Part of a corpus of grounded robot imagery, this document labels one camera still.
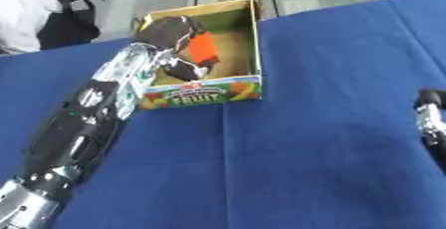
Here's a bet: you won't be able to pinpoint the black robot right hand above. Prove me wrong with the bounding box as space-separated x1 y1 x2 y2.
412 89 446 174

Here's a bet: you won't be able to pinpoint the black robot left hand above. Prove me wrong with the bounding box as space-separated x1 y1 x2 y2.
133 15 222 82

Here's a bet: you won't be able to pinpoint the orange block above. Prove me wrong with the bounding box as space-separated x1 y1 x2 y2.
186 31 222 64

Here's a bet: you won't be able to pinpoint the tan cardboard box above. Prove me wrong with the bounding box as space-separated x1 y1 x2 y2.
130 0 265 111

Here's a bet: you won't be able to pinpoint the person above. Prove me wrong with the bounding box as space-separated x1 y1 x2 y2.
0 0 104 56

